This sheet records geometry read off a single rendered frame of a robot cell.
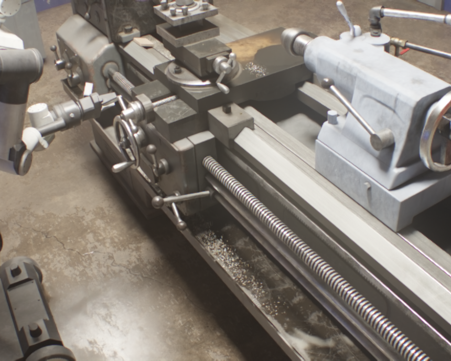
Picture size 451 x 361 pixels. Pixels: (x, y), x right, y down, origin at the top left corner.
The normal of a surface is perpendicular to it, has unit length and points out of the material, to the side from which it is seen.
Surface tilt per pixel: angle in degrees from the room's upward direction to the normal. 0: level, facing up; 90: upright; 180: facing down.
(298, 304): 0
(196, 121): 90
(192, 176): 90
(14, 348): 0
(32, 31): 90
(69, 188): 0
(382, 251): 36
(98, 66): 90
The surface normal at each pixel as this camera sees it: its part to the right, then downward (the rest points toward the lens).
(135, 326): -0.07, -0.80
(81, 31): -0.52, -0.50
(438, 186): 0.51, 0.48
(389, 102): -0.86, 0.24
